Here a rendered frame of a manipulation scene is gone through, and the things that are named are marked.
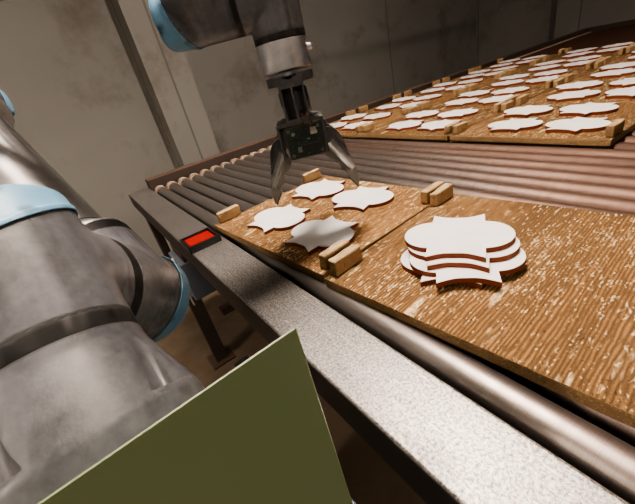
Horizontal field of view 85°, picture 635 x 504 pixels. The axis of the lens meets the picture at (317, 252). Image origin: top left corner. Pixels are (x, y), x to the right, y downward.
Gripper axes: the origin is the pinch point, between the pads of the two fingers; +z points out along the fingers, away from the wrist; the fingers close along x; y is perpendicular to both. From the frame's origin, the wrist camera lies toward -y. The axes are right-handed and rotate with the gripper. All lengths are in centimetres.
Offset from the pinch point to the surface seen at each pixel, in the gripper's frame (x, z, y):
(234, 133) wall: -65, 16, -262
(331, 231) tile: 1.0, 7.0, 1.9
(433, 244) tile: 14.5, 4.7, 18.5
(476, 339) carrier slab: 13.5, 8.2, 33.7
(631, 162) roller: 62, 10, -5
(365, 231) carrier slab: 7.1, 7.9, 3.2
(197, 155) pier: -87, 19, -211
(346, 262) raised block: 2.3, 6.5, 15.1
